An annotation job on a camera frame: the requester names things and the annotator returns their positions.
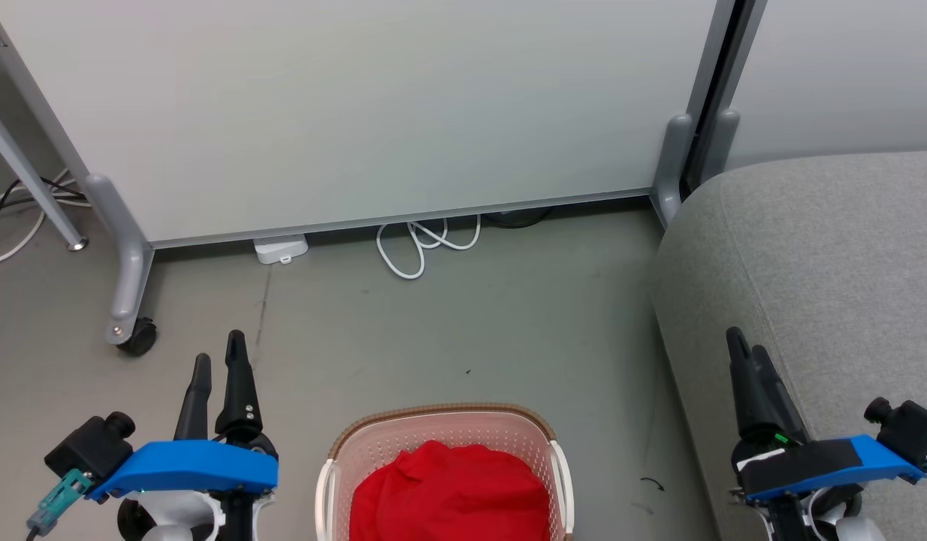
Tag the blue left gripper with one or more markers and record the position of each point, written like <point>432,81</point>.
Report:
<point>193,466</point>

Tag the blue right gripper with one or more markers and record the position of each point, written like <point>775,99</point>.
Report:
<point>824,466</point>

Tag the red garment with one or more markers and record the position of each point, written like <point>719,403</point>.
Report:
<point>448,496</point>

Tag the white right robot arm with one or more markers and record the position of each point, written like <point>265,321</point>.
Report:
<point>824,518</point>

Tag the grey fabric sofa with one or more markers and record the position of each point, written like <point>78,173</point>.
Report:
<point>824,285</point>

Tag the black caster wheel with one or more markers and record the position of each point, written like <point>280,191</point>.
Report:
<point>140,338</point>

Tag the small black curved scrap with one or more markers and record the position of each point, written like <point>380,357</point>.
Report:
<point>657,483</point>

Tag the grey partition foot with caster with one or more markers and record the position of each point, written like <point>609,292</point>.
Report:
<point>129,263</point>

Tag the white power adapter box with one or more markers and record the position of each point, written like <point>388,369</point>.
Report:
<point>280,248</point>

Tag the cream perforated laundry basket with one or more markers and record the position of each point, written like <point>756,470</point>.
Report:
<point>448,424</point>

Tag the grey metal table leg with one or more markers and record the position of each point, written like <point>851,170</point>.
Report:
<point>28,176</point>

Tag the white partition panel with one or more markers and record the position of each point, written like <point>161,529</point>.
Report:
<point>839,75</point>
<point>358,113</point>

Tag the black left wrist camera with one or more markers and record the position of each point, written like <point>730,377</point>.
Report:
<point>92,447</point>

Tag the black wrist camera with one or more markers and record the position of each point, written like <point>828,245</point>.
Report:
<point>910,428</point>
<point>92,447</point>

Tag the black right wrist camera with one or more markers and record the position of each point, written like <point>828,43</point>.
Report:
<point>910,428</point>

